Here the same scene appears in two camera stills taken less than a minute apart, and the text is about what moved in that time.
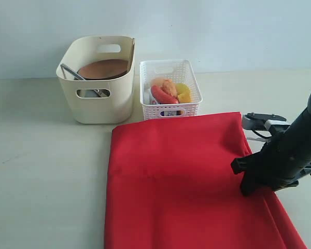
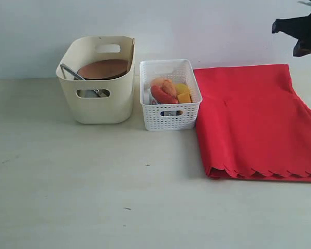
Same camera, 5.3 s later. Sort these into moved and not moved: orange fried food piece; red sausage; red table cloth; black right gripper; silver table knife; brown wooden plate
Moved: red table cloth; black right gripper
Not moved: red sausage; brown wooden plate; orange fried food piece; silver table knife
